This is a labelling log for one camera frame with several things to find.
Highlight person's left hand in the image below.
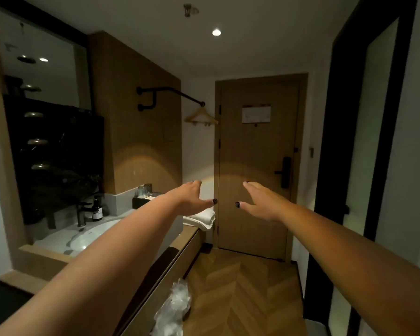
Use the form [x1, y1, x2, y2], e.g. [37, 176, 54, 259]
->
[165, 180, 218, 217]

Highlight person's right hand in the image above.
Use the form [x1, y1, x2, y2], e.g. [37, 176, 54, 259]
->
[235, 181, 298, 223]

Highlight person's left forearm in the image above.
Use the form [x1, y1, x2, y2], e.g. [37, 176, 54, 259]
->
[0, 192, 182, 336]

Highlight person's right forearm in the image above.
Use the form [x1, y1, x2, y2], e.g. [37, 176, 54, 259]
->
[278, 203, 420, 336]

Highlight folded white towels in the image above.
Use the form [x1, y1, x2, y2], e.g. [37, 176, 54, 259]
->
[183, 210, 216, 231]

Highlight wooden entrance door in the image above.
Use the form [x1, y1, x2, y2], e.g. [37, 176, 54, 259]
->
[213, 74, 308, 262]

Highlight black electronic door lock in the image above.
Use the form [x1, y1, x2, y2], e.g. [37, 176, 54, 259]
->
[275, 157, 292, 189]

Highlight black tissue box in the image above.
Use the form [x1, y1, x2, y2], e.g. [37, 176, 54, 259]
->
[132, 193, 161, 210]

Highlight wooden clothes hanger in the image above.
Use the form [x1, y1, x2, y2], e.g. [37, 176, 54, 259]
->
[184, 105, 219, 126]

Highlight white paper door notice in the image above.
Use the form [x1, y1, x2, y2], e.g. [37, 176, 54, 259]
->
[241, 104, 271, 124]

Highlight dark soap dispenser bottle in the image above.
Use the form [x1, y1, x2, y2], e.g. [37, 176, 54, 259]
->
[92, 196, 103, 222]

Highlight clear plastic bin bag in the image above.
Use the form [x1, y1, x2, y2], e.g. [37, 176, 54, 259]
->
[150, 278, 192, 336]

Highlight white oval sink basin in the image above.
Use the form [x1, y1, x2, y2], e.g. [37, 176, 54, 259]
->
[69, 219, 123, 252]

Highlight black sink faucet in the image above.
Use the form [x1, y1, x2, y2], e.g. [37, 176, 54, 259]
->
[76, 202, 93, 228]

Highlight black framed glass door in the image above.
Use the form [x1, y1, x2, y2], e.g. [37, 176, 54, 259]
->
[303, 0, 419, 336]

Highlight black metal clothes rail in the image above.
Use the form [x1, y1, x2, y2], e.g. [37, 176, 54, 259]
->
[136, 87, 206, 112]

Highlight large wall mirror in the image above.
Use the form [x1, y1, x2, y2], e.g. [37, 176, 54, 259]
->
[0, 5, 105, 242]

